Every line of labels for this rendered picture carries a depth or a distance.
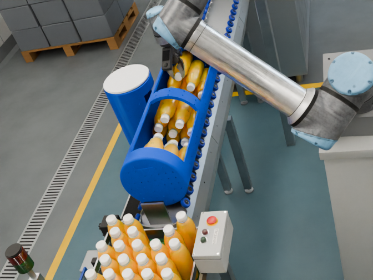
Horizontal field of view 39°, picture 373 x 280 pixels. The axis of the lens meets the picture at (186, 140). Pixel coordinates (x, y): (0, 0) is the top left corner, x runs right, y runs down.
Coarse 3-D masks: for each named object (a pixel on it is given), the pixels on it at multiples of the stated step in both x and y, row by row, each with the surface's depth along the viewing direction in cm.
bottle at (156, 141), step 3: (153, 138) 221; (156, 138) 220; (159, 138) 222; (150, 141) 219; (153, 141) 219; (156, 141) 219; (159, 141) 220; (162, 141) 222; (147, 144) 220; (150, 144) 217; (153, 144) 217; (156, 144) 217; (159, 144) 218; (162, 144) 220; (156, 147) 216; (159, 147) 217; (162, 147) 219
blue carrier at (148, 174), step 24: (216, 72) 272; (168, 96) 234; (192, 96) 238; (144, 120) 245; (144, 144) 242; (192, 144) 222; (144, 168) 209; (168, 168) 206; (192, 168) 220; (144, 192) 219; (168, 192) 216
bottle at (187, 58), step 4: (184, 52) 269; (188, 52) 269; (180, 56) 267; (184, 56) 266; (188, 56) 267; (192, 56) 270; (184, 60) 264; (188, 60) 265; (192, 60) 270; (176, 64) 263; (184, 64) 261; (188, 64) 264; (176, 68) 260; (188, 68) 263; (176, 72) 260
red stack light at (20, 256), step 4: (24, 252) 184; (16, 256) 181; (20, 256) 182; (24, 256) 184; (8, 260) 183; (12, 260) 181; (16, 260) 182; (20, 260) 182; (24, 260) 184; (12, 264) 184; (16, 264) 183
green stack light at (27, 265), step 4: (28, 256) 186; (28, 260) 185; (32, 260) 189; (20, 264) 183; (24, 264) 184; (28, 264) 185; (32, 264) 187; (16, 268) 185; (20, 268) 184; (24, 268) 185; (28, 268) 186; (20, 272) 186; (24, 272) 186
